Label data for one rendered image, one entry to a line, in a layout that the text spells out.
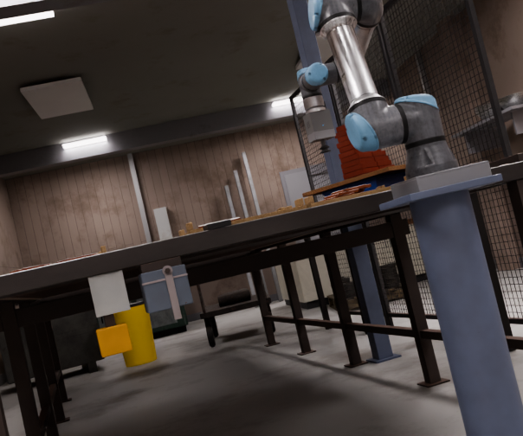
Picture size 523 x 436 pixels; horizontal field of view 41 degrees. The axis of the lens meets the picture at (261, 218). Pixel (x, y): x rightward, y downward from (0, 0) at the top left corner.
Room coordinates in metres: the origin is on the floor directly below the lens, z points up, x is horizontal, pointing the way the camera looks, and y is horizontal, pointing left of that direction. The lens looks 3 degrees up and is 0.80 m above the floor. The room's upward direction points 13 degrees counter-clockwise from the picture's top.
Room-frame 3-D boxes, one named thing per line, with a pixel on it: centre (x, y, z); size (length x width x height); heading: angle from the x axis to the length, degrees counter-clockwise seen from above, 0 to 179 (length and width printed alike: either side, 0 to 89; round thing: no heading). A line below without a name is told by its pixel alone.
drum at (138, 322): (7.39, 1.57, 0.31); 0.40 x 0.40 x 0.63
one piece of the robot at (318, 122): (2.58, -0.28, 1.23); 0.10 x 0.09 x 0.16; 20
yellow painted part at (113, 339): (2.06, 0.50, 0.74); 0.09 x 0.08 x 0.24; 106
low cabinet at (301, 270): (9.97, -1.19, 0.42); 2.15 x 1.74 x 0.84; 99
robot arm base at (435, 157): (2.01, -0.51, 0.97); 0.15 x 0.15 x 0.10
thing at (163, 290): (2.11, 0.33, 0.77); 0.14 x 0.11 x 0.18; 106
